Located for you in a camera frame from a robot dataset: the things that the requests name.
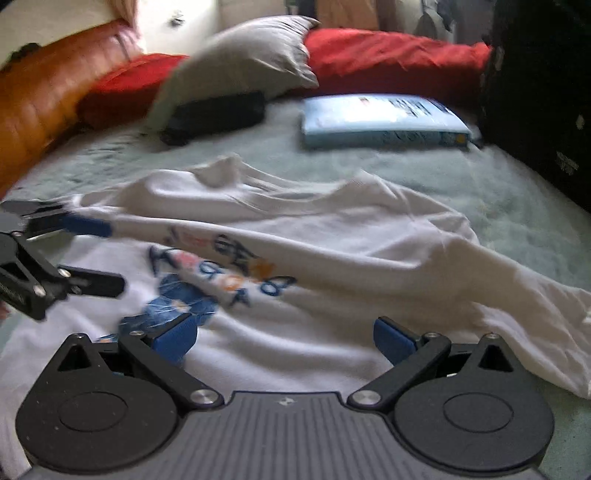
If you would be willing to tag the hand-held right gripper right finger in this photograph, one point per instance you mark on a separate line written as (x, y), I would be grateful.
(392, 342)

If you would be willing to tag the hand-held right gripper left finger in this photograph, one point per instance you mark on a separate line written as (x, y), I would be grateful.
(175, 342)

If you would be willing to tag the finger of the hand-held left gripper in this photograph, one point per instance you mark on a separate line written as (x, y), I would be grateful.
(87, 226)
(97, 285)

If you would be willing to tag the white sweatshirt with bear print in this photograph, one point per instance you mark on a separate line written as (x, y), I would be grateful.
(369, 240)

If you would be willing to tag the hanging clothes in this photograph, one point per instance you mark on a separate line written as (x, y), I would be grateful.
(434, 16)

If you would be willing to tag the wooden headboard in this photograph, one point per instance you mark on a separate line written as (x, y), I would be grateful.
(46, 106)

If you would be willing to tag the dark folded cloth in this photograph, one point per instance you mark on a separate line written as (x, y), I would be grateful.
(212, 115)

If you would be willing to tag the green plaid bed blanket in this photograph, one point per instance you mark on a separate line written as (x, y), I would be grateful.
(508, 207)

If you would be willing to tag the dark object on headboard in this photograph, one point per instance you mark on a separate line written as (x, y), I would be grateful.
(24, 51)

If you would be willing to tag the orange patterned curtain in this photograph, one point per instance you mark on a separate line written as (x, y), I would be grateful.
(127, 11)

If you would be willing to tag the light blue book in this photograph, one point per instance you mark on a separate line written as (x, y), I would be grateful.
(369, 120)

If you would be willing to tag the grey pillow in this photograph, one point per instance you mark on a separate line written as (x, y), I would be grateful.
(249, 60)

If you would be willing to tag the red quilt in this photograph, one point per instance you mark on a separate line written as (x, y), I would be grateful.
(392, 60)

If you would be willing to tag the black backpack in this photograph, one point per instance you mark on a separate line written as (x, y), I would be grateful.
(540, 92)

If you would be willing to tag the orange cloth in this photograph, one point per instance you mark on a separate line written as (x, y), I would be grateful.
(346, 14)

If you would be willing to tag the metal wall hook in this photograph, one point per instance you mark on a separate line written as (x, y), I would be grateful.
(176, 20)

